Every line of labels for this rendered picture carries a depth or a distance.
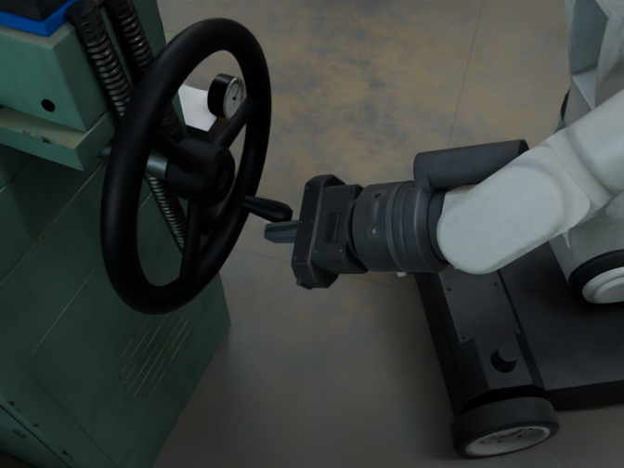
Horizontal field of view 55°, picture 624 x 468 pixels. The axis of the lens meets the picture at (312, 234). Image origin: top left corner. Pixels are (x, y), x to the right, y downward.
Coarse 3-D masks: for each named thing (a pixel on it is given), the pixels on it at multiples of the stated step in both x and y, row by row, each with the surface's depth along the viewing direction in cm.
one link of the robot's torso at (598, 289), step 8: (608, 272) 109; (616, 272) 108; (592, 280) 110; (600, 280) 109; (608, 280) 109; (616, 280) 109; (584, 288) 112; (592, 288) 111; (600, 288) 110; (608, 288) 110; (616, 288) 110; (584, 296) 114; (592, 296) 114; (600, 296) 112; (608, 296) 112; (616, 296) 113
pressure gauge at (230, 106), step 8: (216, 80) 85; (224, 80) 85; (232, 80) 85; (240, 80) 87; (216, 88) 85; (224, 88) 84; (232, 88) 86; (240, 88) 89; (208, 96) 85; (216, 96) 85; (224, 96) 84; (232, 96) 87; (240, 96) 90; (208, 104) 86; (216, 104) 85; (224, 104) 85; (232, 104) 88; (216, 112) 87; (224, 112) 86; (232, 112) 89; (224, 120) 91
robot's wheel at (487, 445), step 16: (512, 400) 108; (528, 400) 108; (544, 400) 110; (464, 416) 111; (480, 416) 108; (496, 416) 107; (512, 416) 106; (528, 416) 106; (544, 416) 107; (464, 432) 110; (480, 432) 107; (496, 432) 107; (512, 432) 116; (528, 432) 116; (544, 432) 112; (464, 448) 113; (480, 448) 118; (496, 448) 119; (512, 448) 119
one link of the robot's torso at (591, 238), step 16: (560, 128) 100; (608, 208) 90; (592, 224) 98; (608, 224) 99; (560, 240) 115; (576, 240) 104; (592, 240) 105; (608, 240) 106; (560, 256) 117; (576, 256) 109; (592, 256) 110; (608, 256) 109; (576, 272) 112; (592, 272) 110; (576, 288) 115
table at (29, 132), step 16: (0, 112) 55; (16, 112) 55; (112, 112) 55; (0, 128) 54; (16, 128) 53; (32, 128) 53; (48, 128) 53; (64, 128) 53; (96, 128) 54; (112, 128) 56; (16, 144) 55; (32, 144) 54; (48, 144) 53; (64, 144) 52; (80, 144) 52; (96, 144) 55; (64, 160) 54; (80, 160) 53
